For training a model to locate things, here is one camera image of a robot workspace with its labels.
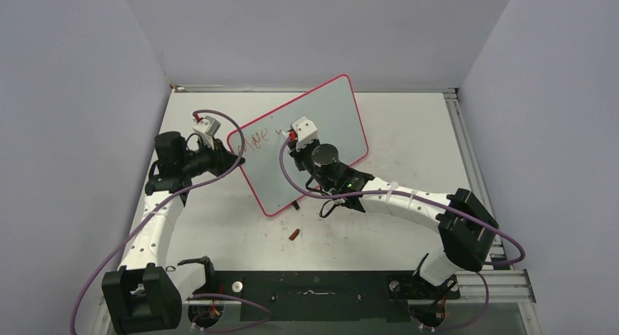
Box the aluminium rail frame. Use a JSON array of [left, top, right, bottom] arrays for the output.
[[172, 85, 537, 305]]

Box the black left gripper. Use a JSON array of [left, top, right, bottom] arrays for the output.
[[180, 136, 243, 179]]

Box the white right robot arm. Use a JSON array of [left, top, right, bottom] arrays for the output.
[[281, 140, 499, 297]]

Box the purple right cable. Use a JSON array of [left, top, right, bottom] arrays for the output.
[[279, 136, 526, 332]]

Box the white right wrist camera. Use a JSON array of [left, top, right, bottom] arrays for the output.
[[291, 116, 318, 150]]

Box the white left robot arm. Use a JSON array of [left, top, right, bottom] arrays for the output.
[[101, 131, 245, 334]]

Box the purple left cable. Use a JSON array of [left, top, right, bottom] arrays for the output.
[[69, 109, 274, 335]]

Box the red marker cap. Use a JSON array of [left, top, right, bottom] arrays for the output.
[[288, 229, 301, 241]]

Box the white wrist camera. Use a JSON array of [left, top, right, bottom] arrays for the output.
[[192, 116, 221, 150], [291, 116, 318, 150]]

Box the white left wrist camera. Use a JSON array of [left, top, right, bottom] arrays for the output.
[[192, 116, 221, 150]]

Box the whiteboard with pink frame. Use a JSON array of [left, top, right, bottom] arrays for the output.
[[226, 74, 369, 217]]

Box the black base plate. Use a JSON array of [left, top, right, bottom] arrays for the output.
[[188, 271, 461, 327]]

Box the purple cable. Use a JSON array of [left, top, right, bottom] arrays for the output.
[[279, 136, 526, 332], [69, 109, 274, 335]]

